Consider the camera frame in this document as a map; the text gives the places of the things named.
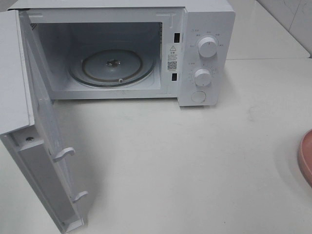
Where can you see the white microwave door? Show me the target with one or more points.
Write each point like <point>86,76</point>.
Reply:
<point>28,125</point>

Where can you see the upper white power knob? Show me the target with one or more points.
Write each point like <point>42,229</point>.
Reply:
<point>207,47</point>

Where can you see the pink round plate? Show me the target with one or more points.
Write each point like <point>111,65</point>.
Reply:
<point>305,156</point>

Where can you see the glass microwave turntable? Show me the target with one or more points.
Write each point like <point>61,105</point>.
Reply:
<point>113,64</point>

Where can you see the white microwave oven body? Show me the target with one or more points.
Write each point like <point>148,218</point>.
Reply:
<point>176,25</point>

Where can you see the white timer knob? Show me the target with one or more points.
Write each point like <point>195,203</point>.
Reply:
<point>202,77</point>

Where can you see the round white door button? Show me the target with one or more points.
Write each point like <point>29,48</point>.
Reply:
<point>198,97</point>

